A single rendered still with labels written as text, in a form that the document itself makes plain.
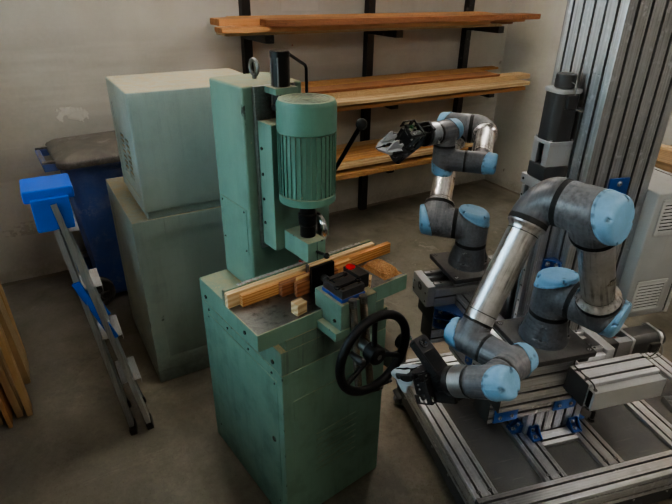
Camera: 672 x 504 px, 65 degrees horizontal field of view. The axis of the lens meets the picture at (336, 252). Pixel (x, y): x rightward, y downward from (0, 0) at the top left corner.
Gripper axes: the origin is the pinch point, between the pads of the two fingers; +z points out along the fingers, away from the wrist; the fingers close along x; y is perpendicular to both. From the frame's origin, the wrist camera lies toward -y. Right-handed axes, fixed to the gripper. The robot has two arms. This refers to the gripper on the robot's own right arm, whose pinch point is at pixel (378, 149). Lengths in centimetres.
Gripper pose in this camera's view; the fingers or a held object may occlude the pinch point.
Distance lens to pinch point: 168.2
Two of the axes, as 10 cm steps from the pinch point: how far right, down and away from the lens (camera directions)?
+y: 3.7, -5.0, -7.8
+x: 4.9, 8.2, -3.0
